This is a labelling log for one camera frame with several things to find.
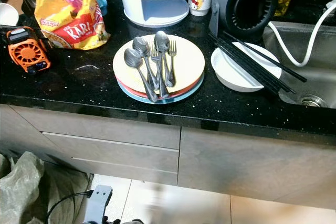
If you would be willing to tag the yellow floral round plate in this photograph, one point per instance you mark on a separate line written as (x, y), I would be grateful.
(189, 64)

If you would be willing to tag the green woven sack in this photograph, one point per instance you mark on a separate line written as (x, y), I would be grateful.
(31, 187)

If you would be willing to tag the white bowl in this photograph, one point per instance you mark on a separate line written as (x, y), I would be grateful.
(233, 74)

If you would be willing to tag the metal sink drain strainer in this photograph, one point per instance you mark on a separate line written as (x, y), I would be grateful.
(311, 100)

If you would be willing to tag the orange black handheld fan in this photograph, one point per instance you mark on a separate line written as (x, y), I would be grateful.
(29, 51)

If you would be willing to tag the yellow red snack bag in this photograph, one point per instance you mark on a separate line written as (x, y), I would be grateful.
(73, 27)

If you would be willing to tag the angled grey cabinet panel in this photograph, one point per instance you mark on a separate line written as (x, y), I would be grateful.
(16, 129)

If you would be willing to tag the grey cabinet door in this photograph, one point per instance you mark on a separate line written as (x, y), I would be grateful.
(252, 166)

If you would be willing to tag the pink round plate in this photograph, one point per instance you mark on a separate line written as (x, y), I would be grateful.
(134, 93)

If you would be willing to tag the tall grey drawer front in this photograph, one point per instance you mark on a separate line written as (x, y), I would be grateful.
(100, 124)

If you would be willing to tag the blue mug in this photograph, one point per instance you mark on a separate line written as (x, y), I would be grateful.
(102, 1)

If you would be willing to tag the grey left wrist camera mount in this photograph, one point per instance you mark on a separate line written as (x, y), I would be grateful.
(98, 203)

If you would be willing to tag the blue round plate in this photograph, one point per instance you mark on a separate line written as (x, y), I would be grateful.
(184, 99)

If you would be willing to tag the stainless steel sink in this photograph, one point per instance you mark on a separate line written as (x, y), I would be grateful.
(320, 77)

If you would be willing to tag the stainless steel fork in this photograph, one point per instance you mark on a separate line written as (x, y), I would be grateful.
(172, 49)
(155, 54)

